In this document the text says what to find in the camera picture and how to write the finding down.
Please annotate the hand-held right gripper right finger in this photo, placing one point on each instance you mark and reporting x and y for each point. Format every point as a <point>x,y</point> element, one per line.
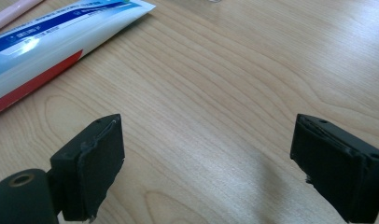
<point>337,174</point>

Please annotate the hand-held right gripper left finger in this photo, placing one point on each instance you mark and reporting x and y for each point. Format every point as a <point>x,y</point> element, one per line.
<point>94,174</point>

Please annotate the white and blue toothpaste tube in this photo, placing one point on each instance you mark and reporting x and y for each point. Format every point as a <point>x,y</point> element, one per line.
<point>38,49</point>

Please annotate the pink toothbrush with white head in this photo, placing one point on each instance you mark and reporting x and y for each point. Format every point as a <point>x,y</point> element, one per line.
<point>10,14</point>

